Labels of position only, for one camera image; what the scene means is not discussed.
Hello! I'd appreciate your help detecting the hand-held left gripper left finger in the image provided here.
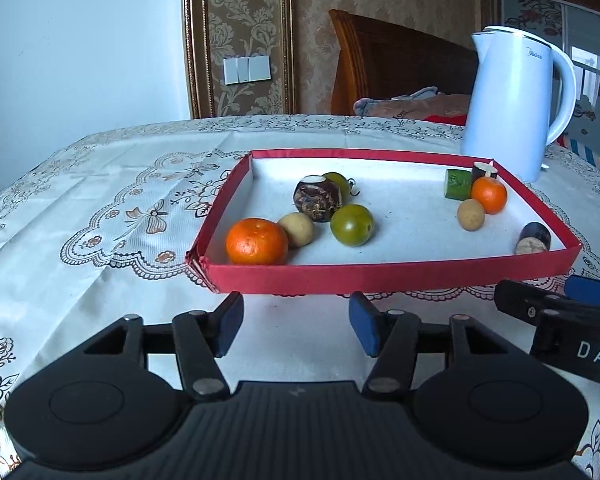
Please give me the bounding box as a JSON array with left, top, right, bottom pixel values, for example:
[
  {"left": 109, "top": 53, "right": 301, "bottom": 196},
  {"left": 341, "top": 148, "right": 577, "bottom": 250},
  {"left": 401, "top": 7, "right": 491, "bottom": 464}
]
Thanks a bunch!
[{"left": 80, "top": 291, "right": 244, "bottom": 401}]

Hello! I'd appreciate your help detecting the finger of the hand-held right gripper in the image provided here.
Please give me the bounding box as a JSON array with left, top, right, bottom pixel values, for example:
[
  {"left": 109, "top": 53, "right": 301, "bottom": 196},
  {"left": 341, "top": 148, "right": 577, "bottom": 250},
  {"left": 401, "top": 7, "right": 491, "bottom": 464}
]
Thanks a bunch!
[
  {"left": 495, "top": 280, "right": 581, "bottom": 332},
  {"left": 564, "top": 275, "right": 600, "bottom": 311}
]

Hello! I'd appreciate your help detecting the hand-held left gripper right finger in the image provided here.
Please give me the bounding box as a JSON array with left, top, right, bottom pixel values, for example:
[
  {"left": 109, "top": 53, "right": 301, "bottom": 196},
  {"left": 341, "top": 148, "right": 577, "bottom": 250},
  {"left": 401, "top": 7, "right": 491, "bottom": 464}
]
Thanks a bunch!
[{"left": 348, "top": 291, "right": 518, "bottom": 401}]

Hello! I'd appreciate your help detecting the orange mandarin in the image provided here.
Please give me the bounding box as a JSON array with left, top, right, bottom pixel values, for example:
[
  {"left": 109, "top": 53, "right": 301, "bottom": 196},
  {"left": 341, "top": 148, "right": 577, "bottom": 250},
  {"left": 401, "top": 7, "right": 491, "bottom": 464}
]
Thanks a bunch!
[
  {"left": 225, "top": 217, "right": 289, "bottom": 266},
  {"left": 471, "top": 177, "right": 509, "bottom": 215}
]

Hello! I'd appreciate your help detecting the red shallow cardboard box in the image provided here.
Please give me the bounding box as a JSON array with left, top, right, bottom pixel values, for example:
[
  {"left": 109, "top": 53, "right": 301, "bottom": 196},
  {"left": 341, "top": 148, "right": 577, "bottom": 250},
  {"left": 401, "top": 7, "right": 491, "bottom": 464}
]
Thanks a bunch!
[{"left": 187, "top": 148, "right": 582, "bottom": 295}]

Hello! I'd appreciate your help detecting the brown taro piece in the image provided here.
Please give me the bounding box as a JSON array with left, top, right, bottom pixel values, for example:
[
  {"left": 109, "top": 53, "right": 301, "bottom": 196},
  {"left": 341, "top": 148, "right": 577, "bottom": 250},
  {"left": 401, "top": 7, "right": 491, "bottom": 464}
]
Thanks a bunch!
[{"left": 294, "top": 174, "right": 342, "bottom": 223}]

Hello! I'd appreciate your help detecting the green cucumber piece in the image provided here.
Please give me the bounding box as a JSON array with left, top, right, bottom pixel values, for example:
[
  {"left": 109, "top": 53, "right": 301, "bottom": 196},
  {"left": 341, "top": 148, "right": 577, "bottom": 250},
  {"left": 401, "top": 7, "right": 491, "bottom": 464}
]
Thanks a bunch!
[{"left": 445, "top": 168, "right": 475, "bottom": 201}]

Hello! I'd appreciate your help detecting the green round fruit with stem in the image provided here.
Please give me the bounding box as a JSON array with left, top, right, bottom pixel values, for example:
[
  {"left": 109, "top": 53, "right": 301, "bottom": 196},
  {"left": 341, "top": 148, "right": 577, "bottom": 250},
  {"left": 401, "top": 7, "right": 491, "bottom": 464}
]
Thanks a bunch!
[{"left": 322, "top": 172, "right": 361, "bottom": 207}]

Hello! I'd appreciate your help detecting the striped colourful blanket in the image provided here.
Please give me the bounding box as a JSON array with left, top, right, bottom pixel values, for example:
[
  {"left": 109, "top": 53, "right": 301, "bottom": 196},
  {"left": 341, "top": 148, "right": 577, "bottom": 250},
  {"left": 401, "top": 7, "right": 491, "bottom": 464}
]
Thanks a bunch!
[{"left": 555, "top": 134, "right": 600, "bottom": 162}]

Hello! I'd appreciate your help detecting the white electric kettle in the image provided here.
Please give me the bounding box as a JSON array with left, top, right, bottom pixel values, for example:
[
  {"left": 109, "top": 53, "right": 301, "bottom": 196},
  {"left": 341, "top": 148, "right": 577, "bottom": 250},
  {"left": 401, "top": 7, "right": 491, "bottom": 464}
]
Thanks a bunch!
[{"left": 461, "top": 26, "right": 578, "bottom": 184}]

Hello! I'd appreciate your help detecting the red cloth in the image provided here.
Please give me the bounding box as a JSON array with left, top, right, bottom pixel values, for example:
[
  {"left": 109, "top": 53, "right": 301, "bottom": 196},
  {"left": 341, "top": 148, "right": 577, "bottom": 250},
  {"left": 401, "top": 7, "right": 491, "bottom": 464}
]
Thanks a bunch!
[{"left": 424, "top": 112, "right": 467, "bottom": 127}]

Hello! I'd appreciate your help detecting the pink patterned bedding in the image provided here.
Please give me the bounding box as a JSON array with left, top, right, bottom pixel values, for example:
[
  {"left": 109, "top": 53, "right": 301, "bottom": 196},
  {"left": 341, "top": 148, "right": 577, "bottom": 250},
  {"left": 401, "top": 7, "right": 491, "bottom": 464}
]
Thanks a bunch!
[{"left": 352, "top": 87, "right": 472, "bottom": 120}]

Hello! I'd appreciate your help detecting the wardrobe with sliding doors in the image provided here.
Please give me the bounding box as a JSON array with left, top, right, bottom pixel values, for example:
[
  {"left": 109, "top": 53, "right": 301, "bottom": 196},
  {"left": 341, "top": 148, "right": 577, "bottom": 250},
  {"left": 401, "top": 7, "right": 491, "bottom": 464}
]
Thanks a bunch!
[{"left": 497, "top": 0, "right": 600, "bottom": 161}]

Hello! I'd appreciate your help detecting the wooden headboard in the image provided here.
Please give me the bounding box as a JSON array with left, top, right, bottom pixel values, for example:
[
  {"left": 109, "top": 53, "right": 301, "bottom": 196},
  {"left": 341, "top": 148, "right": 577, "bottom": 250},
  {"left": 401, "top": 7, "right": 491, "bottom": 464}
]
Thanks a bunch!
[{"left": 328, "top": 9, "right": 480, "bottom": 116}]

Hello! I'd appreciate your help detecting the white wall switch panel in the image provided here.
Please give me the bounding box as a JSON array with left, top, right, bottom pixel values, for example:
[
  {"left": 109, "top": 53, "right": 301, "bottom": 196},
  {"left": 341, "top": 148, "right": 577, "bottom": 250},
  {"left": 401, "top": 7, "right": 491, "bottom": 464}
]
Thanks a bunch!
[{"left": 223, "top": 56, "right": 272, "bottom": 86}]

